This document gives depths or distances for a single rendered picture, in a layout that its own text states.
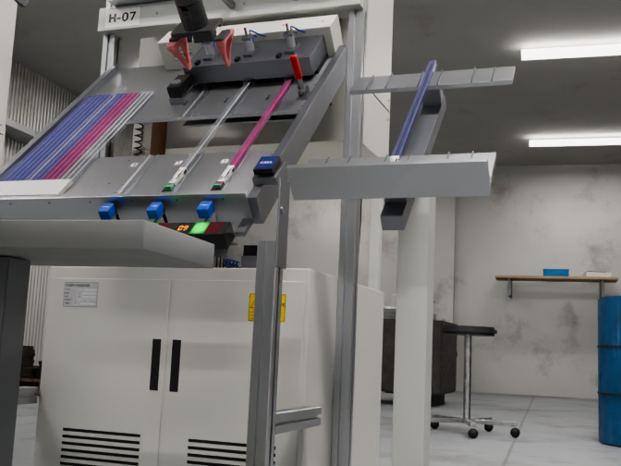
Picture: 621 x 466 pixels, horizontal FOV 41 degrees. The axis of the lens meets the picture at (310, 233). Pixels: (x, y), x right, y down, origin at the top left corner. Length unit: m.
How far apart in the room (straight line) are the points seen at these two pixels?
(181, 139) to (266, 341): 1.02
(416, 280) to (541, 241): 9.79
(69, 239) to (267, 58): 1.01
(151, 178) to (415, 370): 0.68
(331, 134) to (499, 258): 9.17
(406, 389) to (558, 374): 9.69
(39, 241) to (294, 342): 0.81
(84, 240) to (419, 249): 0.68
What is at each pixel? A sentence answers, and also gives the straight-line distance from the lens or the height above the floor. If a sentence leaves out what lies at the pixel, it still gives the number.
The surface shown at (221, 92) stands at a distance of 2.08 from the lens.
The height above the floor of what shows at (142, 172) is 0.80.
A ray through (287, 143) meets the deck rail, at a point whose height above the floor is 0.86.
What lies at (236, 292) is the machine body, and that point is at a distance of 1.90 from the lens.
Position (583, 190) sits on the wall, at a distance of 11.45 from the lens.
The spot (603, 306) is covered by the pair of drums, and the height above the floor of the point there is 0.76.
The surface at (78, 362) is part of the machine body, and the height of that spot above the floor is 0.38.
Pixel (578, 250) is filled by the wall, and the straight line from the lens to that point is 11.32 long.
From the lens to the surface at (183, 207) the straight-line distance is 1.64.
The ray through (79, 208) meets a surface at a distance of 1.77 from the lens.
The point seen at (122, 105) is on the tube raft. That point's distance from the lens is 2.15.
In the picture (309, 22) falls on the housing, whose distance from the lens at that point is 2.16.
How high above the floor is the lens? 0.44
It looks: 8 degrees up
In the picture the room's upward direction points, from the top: 3 degrees clockwise
